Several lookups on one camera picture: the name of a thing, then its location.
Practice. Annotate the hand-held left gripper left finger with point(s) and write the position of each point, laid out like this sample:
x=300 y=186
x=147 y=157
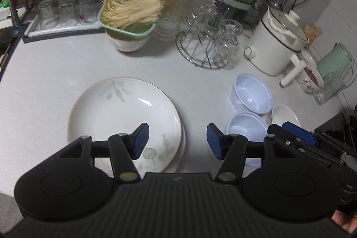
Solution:
x=140 y=140

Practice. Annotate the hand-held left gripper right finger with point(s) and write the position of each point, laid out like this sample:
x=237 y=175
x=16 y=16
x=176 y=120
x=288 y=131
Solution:
x=214 y=140

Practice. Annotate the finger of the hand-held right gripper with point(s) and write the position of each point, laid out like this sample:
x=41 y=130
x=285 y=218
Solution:
x=279 y=132
x=301 y=133

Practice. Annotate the small white bowl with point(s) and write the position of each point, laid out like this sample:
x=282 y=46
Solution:
x=281 y=114

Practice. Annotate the white rose print plate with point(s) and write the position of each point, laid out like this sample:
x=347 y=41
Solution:
x=183 y=140

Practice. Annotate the pale blue bowl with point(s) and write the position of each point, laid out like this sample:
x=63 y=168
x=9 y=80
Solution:
x=245 y=123
x=251 y=93

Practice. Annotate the white leaf print plate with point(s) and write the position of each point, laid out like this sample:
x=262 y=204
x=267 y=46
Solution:
x=111 y=121

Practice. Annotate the person's right hand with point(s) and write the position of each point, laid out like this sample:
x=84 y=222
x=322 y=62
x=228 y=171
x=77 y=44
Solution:
x=344 y=220

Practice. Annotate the floral ceramic bowl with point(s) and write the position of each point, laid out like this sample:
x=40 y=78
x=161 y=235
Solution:
x=306 y=84

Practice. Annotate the ribbed glass tumbler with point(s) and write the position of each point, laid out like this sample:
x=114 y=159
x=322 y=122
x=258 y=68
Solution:
x=327 y=88

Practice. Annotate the pale green pitcher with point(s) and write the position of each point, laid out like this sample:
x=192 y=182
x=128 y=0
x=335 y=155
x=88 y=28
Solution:
x=334 y=62

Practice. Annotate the white electric pot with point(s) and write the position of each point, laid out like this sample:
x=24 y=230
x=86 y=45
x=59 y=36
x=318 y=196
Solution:
x=273 y=48

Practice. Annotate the white ceramic bowl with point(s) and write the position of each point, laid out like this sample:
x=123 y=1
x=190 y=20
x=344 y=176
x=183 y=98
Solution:
x=125 y=44

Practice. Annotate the cut glass cup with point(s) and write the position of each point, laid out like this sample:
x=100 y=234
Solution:
x=227 y=42

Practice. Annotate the yellow packet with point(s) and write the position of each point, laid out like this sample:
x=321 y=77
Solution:
x=312 y=33

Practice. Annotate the pale green basket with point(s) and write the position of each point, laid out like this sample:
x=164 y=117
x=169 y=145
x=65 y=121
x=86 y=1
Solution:
x=134 y=33

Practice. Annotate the bundle of dried noodles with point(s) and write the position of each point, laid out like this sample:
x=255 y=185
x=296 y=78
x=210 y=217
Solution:
x=131 y=13

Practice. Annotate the green chopstick holder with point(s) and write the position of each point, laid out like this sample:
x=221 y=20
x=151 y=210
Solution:
x=237 y=8

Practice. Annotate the cluster of clear glass cups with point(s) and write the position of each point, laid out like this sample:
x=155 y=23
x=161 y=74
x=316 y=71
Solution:
x=202 y=3

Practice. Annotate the clear drinking glass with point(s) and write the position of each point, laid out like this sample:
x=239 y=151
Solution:
x=46 y=13
x=87 y=9
x=67 y=10

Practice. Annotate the black kitchen sink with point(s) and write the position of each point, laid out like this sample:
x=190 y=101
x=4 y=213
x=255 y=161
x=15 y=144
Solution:
x=4 y=51

